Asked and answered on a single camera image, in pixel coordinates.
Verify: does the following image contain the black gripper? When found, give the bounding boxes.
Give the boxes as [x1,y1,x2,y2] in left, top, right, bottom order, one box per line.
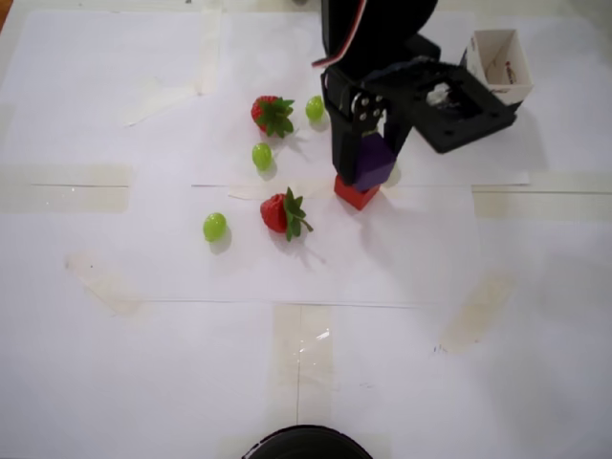
[320,55,521,190]

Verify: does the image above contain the purple cube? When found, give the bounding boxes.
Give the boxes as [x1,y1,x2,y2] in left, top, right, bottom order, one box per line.
[356,132,398,192]

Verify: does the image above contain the red cube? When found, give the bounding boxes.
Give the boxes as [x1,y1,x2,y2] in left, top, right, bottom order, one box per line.
[333,174,382,211]

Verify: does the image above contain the red plastic strawberry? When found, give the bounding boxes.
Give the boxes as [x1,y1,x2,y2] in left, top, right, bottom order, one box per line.
[259,186,315,242]
[251,95,296,140]

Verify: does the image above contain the beige masking tape strip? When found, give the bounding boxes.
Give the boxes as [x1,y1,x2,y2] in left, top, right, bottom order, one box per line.
[471,186,612,219]
[273,304,335,418]
[438,273,516,356]

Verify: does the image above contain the white and black cardboard box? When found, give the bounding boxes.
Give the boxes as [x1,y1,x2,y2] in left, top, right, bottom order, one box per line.
[459,28,536,109]

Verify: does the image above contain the black round stand base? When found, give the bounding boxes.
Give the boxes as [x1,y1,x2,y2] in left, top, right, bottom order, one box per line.
[241,424,374,459]

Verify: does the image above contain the red white servo cable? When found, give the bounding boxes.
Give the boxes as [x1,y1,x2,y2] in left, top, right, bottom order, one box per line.
[311,0,370,69]

